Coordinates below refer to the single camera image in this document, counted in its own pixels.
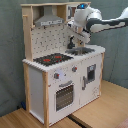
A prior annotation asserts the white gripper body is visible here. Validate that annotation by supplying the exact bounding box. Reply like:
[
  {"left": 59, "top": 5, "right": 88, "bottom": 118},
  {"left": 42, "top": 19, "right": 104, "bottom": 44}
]
[{"left": 67, "top": 20, "right": 90, "bottom": 43}]

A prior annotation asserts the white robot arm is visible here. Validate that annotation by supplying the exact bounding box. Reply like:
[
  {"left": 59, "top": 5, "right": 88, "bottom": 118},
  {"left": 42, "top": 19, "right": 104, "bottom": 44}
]
[{"left": 68, "top": 3, "right": 128, "bottom": 43}]

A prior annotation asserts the wooden toy kitchen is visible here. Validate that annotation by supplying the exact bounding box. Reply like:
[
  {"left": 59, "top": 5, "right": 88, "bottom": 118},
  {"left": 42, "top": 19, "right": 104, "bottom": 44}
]
[{"left": 22, "top": 2, "right": 105, "bottom": 127}]

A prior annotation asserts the black toy faucet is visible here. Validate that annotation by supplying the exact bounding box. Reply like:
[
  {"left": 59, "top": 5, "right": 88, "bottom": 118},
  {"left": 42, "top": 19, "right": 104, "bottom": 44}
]
[{"left": 67, "top": 36, "right": 75, "bottom": 49}]

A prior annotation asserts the grey toy sink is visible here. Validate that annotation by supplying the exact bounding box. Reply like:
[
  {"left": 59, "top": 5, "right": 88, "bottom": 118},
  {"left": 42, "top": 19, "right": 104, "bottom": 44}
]
[{"left": 65, "top": 47, "right": 95, "bottom": 56}]

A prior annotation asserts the white toy microwave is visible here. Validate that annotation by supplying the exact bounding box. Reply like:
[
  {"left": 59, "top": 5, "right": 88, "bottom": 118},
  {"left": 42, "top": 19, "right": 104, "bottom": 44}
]
[{"left": 66, "top": 5, "right": 76, "bottom": 21}]

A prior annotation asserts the red right oven knob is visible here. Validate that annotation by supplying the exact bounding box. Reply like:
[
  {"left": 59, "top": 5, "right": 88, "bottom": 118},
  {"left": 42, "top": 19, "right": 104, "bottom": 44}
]
[{"left": 71, "top": 65, "right": 78, "bottom": 73}]

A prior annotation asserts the red oven knob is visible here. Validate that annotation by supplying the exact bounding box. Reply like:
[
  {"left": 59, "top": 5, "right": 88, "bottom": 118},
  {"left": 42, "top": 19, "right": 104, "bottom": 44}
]
[
  {"left": 71, "top": 65, "right": 78, "bottom": 73},
  {"left": 54, "top": 73, "right": 60, "bottom": 79}
]

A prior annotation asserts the black toy stovetop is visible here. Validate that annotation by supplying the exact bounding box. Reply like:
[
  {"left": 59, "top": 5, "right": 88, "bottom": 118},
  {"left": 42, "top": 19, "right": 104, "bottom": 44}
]
[{"left": 34, "top": 53, "right": 71, "bottom": 66}]

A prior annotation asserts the grey range hood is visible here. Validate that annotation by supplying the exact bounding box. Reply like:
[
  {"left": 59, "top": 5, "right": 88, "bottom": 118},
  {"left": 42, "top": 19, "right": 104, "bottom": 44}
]
[{"left": 35, "top": 5, "right": 64, "bottom": 27}]

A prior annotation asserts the red left oven knob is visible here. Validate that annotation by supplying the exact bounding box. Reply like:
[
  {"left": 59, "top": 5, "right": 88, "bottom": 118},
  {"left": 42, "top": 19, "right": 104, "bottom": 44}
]
[{"left": 54, "top": 73, "right": 60, "bottom": 79}]

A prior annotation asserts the white oven door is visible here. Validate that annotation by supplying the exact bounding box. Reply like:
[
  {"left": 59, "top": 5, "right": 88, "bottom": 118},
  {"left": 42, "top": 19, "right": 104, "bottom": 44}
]
[{"left": 55, "top": 81, "right": 74, "bottom": 111}]

